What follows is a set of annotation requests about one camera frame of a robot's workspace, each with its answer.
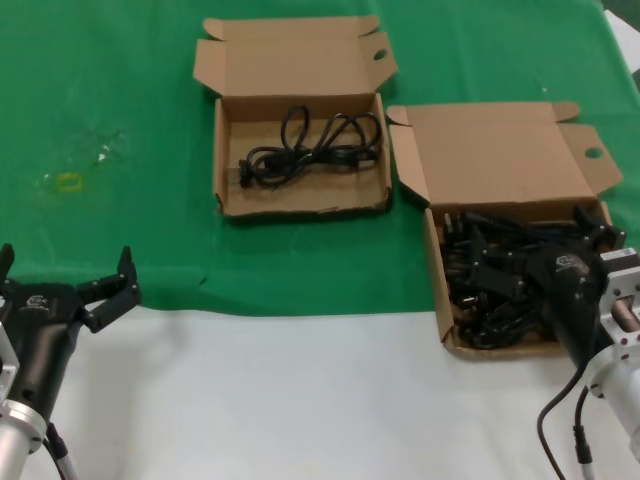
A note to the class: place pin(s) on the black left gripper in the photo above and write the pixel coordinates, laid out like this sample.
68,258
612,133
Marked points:
40,340

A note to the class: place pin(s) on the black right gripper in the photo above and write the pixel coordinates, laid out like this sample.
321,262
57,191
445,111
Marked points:
570,290

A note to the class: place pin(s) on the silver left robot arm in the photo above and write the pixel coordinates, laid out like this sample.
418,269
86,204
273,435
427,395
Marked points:
20,430

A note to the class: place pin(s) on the open cardboard box with lid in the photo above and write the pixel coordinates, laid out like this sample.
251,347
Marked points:
300,196
500,150

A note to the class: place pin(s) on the green table cloth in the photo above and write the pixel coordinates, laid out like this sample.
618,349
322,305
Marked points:
100,75

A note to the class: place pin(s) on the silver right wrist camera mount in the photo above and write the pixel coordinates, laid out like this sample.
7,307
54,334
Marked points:
622,300

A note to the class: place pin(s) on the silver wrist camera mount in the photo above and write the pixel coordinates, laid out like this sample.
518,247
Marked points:
622,300
7,360

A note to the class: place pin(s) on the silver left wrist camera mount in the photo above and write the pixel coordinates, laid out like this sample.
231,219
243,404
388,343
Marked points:
7,360

